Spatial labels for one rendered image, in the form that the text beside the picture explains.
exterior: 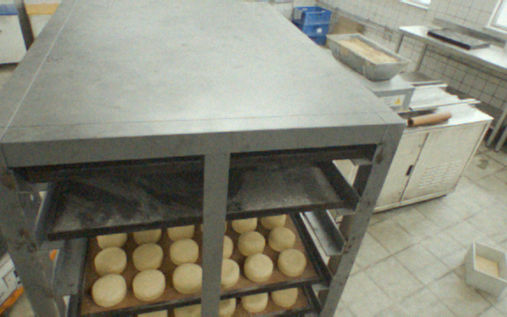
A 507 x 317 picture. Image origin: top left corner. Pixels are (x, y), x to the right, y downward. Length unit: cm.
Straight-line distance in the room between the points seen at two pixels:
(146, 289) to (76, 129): 31
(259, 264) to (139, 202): 25
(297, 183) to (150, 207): 23
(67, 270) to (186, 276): 18
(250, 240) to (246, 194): 17
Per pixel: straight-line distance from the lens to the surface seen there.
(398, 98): 249
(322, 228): 65
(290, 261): 68
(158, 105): 46
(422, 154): 304
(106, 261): 69
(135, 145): 40
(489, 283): 304
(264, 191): 56
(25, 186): 46
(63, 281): 59
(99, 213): 53
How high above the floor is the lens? 203
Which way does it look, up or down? 34 degrees down
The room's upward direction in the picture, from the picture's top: 7 degrees clockwise
